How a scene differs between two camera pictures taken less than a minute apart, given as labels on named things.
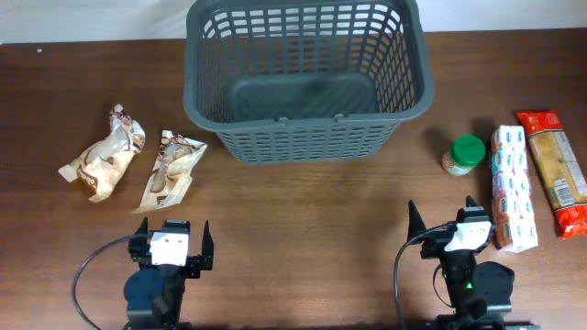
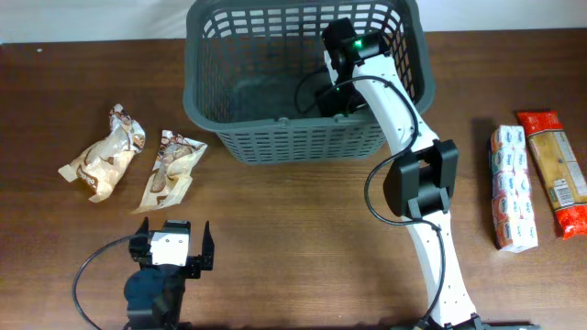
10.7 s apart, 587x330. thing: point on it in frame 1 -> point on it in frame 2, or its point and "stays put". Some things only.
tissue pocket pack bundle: x=514 y=220 stays put
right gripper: x=437 y=241 -> x=327 y=102
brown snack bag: x=172 y=171 stays put
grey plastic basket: x=310 y=82 stays put
